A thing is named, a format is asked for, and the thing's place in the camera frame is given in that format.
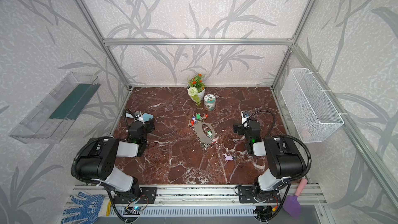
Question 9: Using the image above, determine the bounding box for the purple tagged key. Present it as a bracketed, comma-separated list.
[223, 154, 234, 161]

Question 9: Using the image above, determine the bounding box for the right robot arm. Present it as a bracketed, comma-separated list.
[233, 121, 312, 205]

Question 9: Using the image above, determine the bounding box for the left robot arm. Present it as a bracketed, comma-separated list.
[71, 120, 157, 204]

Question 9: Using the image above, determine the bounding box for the light blue toy shovel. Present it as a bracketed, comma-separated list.
[142, 113, 154, 122]

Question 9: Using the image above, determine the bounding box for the round green tin can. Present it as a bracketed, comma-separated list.
[204, 94, 216, 111]

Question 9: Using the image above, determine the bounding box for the potted flower plant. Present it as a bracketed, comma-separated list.
[187, 74, 206, 106]

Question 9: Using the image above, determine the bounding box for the green circuit board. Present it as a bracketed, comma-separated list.
[123, 206, 143, 216]

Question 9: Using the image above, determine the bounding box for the purple toy shovel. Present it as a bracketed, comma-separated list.
[283, 178, 308, 218]

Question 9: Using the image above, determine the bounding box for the blue dotted work glove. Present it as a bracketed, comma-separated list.
[61, 191, 105, 224]

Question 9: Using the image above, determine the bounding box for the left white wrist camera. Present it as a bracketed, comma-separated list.
[132, 111, 145, 123]

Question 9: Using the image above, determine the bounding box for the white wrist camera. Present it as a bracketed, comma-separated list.
[241, 111, 251, 124]
[132, 111, 145, 123]

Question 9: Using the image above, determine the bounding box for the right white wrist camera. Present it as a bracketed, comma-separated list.
[241, 111, 251, 124]

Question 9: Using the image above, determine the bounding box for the white wire mesh basket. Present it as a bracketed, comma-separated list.
[281, 68, 344, 143]

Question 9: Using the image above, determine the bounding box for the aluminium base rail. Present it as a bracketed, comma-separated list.
[70, 184, 327, 207]

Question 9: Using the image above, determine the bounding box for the clear plastic wall shelf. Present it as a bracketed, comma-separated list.
[9, 72, 101, 144]

